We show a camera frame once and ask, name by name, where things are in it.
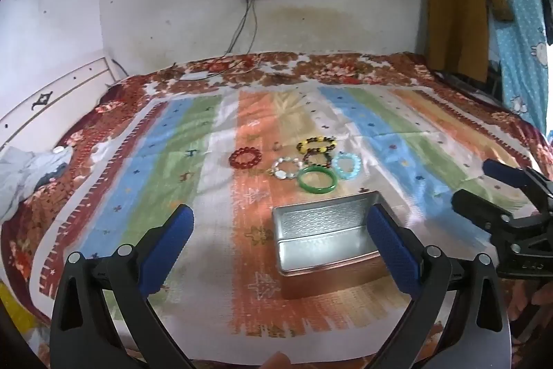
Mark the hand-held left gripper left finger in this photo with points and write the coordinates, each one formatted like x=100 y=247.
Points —
x=170 y=243

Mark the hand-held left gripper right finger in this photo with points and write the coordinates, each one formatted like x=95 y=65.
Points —
x=391 y=248

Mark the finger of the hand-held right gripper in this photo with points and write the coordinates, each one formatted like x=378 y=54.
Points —
x=475 y=207
x=510 y=176

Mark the silver metal tin box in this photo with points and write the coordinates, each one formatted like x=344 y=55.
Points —
x=319 y=222

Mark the green jade bangle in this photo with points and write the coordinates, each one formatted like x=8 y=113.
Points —
x=301 y=180

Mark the person's left hand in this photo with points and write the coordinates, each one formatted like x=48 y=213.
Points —
x=276 y=361

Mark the striped colourful blanket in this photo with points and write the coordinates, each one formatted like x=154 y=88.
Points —
x=173 y=179

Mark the blue dotted curtain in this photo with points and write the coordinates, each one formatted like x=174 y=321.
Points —
x=518 y=27

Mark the white crumpled cloth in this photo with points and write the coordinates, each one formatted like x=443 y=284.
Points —
x=26 y=174

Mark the mustard hanging garment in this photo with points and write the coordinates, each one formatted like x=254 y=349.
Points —
x=458 y=6

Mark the white headboard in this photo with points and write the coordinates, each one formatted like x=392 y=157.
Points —
x=52 y=101

